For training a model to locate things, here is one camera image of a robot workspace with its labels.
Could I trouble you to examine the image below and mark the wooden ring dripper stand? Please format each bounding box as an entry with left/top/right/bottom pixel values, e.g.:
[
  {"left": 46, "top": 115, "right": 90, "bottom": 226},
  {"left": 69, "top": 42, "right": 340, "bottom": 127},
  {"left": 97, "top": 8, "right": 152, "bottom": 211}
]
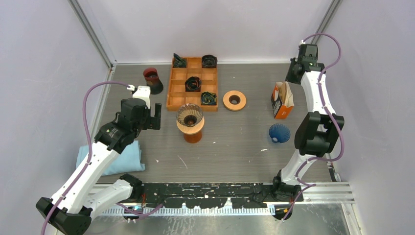
[{"left": 176, "top": 117, "right": 205, "bottom": 135}]

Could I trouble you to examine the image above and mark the clear grey ribbed dripper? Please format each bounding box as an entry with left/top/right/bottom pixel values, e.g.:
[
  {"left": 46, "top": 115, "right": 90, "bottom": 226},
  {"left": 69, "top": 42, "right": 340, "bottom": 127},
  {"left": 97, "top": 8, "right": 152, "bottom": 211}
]
[{"left": 176, "top": 103, "right": 204, "bottom": 127}]

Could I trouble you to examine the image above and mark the orange glass carafe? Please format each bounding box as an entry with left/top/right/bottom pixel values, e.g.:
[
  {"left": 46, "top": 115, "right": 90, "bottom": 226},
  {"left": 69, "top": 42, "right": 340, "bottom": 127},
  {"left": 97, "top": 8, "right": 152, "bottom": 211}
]
[{"left": 184, "top": 132, "right": 203, "bottom": 143}]

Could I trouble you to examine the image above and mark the orange coffee filter box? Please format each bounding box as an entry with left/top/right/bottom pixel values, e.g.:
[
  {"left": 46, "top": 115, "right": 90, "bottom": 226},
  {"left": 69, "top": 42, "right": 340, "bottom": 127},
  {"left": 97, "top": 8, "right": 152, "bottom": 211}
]
[{"left": 271, "top": 81, "right": 294, "bottom": 119}]

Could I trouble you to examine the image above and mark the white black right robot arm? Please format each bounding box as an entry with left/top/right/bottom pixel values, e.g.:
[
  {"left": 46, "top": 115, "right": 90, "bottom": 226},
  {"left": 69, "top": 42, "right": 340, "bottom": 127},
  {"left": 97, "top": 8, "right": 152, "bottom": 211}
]
[{"left": 271, "top": 43, "right": 345, "bottom": 201}]

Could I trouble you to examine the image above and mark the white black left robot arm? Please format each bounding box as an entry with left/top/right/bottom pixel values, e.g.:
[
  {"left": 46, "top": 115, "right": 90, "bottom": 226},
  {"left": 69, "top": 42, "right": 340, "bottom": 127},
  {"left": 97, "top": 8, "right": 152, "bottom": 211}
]
[{"left": 36, "top": 98, "right": 161, "bottom": 235}]

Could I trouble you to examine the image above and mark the black dripper middle compartment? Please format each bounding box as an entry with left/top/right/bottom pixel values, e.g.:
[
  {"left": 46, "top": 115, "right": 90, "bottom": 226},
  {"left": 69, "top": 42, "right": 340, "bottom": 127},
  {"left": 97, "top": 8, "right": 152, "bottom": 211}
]
[{"left": 184, "top": 76, "right": 202, "bottom": 92}]

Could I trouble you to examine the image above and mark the black dripper top-left compartment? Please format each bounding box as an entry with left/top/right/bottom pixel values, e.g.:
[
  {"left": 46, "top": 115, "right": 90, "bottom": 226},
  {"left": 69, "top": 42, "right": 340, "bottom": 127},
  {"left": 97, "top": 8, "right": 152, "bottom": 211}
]
[{"left": 173, "top": 53, "right": 187, "bottom": 68}]

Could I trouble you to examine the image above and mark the blue ribbed dripper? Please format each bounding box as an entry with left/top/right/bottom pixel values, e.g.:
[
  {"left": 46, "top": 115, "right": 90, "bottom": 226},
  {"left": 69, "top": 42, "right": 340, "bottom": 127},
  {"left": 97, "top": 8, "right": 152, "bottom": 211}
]
[{"left": 268, "top": 123, "right": 291, "bottom": 143}]

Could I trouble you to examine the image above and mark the black dripper top-right compartment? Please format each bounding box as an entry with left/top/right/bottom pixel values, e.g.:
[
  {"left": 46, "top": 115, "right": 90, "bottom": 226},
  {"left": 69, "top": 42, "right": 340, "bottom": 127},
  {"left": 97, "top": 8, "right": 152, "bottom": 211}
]
[{"left": 201, "top": 54, "right": 218, "bottom": 69}]

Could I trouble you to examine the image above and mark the light blue folded cloth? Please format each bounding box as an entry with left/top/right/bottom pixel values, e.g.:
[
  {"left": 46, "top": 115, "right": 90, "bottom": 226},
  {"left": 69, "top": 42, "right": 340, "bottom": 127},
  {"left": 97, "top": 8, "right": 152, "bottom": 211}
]
[{"left": 74, "top": 141, "right": 145, "bottom": 176}]

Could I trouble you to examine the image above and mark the red black carafe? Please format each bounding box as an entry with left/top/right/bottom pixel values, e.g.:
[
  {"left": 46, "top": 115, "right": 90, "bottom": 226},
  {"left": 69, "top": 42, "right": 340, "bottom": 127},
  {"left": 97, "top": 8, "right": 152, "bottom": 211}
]
[{"left": 143, "top": 68, "right": 163, "bottom": 94}]

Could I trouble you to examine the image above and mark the orange compartment tray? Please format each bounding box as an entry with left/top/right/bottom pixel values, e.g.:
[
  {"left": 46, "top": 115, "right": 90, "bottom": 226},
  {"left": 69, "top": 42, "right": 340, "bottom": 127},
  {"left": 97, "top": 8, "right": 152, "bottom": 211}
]
[{"left": 166, "top": 57, "right": 220, "bottom": 112}]

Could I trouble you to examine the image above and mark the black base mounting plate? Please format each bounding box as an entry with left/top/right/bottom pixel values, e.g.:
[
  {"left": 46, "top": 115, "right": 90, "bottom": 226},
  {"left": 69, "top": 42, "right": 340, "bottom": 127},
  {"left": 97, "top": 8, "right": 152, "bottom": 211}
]
[{"left": 137, "top": 183, "right": 300, "bottom": 209}]

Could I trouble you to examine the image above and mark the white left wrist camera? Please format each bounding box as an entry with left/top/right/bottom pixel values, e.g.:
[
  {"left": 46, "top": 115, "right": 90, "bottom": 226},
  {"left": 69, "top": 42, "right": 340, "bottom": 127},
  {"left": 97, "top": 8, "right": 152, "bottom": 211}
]
[{"left": 127, "top": 85, "right": 151, "bottom": 109}]

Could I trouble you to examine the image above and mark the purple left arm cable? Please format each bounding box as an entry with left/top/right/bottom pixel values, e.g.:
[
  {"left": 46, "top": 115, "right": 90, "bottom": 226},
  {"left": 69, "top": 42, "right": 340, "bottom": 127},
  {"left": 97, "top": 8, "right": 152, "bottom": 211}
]
[{"left": 40, "top": 81, "right": 163, "bottom": 235}]

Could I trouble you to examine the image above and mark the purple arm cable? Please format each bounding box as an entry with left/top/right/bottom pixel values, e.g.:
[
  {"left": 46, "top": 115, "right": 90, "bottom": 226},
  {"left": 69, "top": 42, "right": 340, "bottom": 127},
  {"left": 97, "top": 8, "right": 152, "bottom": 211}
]
[
  {"left": 280, "top": 33, "right": 346, "bottom": 224},
  {"left": 40, "top": 81, "right": 163, "bottom": 235}
]

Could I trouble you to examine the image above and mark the wooden ring holder right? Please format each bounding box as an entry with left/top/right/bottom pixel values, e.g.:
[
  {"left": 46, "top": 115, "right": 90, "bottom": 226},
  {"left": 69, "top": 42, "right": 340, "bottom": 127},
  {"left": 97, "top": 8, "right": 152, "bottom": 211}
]
[{"left": 223, "top": 90, "right": 247, "bottom": 111}]

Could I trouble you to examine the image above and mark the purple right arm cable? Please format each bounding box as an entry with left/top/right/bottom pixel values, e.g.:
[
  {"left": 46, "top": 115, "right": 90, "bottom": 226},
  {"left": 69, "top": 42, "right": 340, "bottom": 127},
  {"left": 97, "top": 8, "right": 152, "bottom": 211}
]
[{"left": 280, "top": 33, "right": 346, "bottom": 224}]

